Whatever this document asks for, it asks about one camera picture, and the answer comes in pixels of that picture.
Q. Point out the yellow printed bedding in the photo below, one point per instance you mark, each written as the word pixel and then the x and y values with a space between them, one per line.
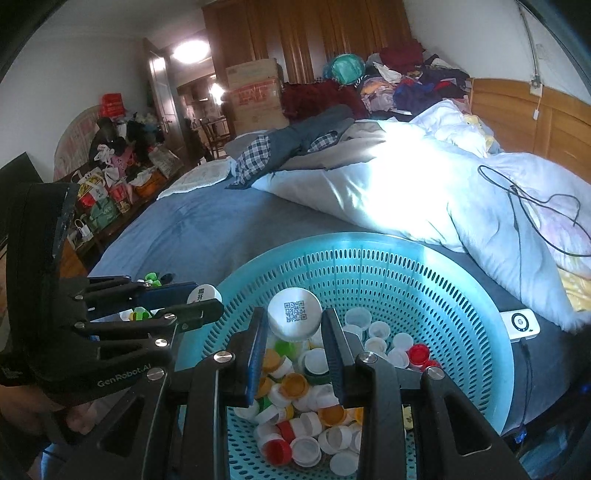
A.
pixel 575 286

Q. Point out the dark wooden chair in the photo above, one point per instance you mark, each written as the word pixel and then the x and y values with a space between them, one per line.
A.
pixel 214 134

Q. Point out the grey blue jacket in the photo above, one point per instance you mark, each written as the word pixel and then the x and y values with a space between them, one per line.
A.
pixel 314 124

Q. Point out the brown wooden wardrobe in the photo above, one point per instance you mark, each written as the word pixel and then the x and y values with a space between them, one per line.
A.
pixel 300 32

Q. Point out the clutter of bags and boxes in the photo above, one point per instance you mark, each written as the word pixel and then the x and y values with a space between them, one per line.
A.
pixel 120 180

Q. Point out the heap of mixed bottle caps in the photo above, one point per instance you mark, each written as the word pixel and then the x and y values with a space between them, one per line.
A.
pixel 307 364

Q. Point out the white lace cloth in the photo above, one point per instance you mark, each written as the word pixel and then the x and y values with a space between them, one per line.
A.
pixel 198 177

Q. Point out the small white bottle cap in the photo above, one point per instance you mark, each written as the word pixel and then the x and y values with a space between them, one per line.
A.
pixel 206 293

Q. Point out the cluster of green white caps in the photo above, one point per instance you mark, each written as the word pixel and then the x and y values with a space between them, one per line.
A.
pixel 150 277

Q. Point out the teal plastic bag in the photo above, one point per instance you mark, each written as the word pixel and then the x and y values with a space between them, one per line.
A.
pixel 344 69

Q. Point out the dark red blanket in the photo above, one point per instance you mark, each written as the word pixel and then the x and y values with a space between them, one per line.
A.
pixel 314 99

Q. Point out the large white printed bottle cap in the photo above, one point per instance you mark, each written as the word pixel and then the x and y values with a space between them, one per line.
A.
pixel 293 314

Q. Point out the pile of mixed clothes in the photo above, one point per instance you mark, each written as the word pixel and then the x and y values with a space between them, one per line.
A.
pixel 411 83

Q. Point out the white duvet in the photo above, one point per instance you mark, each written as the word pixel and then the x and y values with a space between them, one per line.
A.
pixel 392 184

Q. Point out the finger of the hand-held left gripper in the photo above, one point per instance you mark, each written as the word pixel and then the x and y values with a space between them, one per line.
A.
pixel 168 294
pixel 196 314

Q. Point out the white power bank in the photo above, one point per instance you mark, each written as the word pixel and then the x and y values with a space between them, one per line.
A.
pixel 521 323

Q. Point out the round ceiling light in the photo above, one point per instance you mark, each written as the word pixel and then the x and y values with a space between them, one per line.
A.
pixel 190 50

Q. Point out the wooden door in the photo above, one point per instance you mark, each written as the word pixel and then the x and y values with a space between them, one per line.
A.
pixel 161 92

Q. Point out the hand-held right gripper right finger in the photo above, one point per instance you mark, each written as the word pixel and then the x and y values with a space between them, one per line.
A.
pixel 331 355

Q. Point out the person's left hand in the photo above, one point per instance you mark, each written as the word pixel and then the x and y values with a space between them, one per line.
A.
pixel 81 417

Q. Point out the wooden headboard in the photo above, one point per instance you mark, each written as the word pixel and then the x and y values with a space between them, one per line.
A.
pixel 531 115

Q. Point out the teal perforated plastic basket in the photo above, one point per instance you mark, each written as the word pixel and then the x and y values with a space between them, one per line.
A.
pixel 369 272

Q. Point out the small cardboard box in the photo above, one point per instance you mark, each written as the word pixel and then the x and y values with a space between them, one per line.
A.
pixel 251 74

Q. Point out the pink rounded board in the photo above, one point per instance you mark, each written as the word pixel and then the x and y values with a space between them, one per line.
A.
pixel 74 138

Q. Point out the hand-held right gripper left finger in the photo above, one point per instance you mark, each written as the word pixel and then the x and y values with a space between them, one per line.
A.
pixel 258 355

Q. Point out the black television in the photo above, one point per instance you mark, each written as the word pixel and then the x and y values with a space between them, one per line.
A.
pixel 18 170

